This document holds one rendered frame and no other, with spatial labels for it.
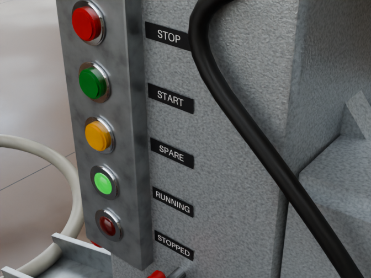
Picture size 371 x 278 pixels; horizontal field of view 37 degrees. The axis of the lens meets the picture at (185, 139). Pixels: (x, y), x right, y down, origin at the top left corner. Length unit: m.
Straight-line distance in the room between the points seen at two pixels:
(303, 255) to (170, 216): 0.13
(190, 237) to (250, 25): 0.21
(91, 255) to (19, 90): 2.81
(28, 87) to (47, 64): 0.36
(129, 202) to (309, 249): 0.17
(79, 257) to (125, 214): 0.52
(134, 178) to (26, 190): 2.32
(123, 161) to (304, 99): 0.18
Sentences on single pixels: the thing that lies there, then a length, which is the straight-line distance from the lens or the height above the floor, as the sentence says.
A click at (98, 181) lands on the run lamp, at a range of 0.52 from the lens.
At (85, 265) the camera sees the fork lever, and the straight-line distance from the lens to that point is 1.04.
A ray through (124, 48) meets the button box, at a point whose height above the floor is 1.46.
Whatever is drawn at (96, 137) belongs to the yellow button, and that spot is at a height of 1.37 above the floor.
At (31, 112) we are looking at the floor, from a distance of 3.47.
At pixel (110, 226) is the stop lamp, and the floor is 1.27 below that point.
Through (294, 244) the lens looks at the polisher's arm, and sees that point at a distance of 0.45.
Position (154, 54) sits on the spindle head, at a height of 1.45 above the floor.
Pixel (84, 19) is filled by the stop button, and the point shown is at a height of 1.48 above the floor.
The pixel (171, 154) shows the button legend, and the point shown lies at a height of 1.37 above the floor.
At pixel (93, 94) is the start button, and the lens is 0.47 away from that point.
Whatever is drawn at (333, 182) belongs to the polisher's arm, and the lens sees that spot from 0.42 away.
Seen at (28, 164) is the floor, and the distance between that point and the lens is 2.98.
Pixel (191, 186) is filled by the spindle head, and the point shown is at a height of 1.34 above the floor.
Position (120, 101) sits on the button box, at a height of 1.41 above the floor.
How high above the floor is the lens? 1.62
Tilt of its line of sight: 32 degrees down
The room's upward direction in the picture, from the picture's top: straight up
